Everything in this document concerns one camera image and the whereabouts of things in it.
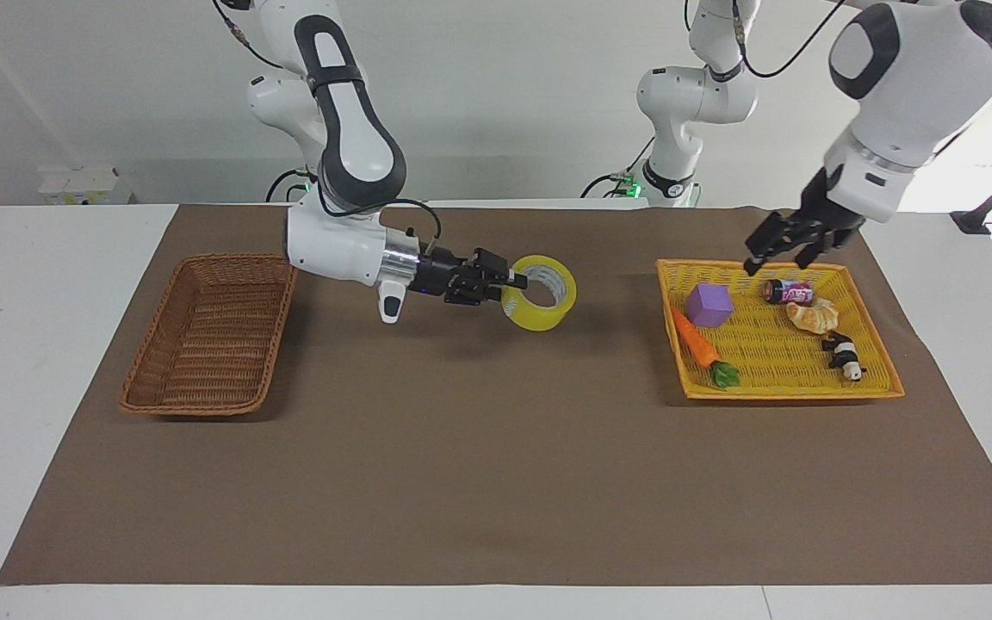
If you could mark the toy carrot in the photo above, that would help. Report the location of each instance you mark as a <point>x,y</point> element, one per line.
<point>694,343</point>

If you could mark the black and white toy panda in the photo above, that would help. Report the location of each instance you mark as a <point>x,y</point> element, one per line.
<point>844,353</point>

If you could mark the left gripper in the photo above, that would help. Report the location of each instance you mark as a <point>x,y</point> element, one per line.
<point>825,211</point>

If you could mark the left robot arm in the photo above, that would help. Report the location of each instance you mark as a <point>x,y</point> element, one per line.
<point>918,77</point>

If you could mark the yellow tape roll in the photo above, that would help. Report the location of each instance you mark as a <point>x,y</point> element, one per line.
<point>561,306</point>

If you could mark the purple cube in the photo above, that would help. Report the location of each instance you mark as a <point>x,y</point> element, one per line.
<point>709,306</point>

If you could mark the white box with yellow label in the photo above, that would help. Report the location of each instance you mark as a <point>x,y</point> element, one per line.
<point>83,185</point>

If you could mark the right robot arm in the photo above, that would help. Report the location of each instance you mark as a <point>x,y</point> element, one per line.
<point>350,146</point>

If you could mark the toy croissant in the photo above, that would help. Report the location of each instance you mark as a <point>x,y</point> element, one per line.
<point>815,317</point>

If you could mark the brown wicker basket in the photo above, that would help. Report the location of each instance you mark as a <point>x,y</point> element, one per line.
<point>212,344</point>

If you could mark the small dark can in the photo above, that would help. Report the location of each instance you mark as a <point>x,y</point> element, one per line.
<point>790,292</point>

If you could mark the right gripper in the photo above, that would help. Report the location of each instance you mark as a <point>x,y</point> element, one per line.
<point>437,274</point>

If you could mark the yellow wicker basket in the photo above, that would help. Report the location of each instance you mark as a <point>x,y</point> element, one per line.
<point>771,362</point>

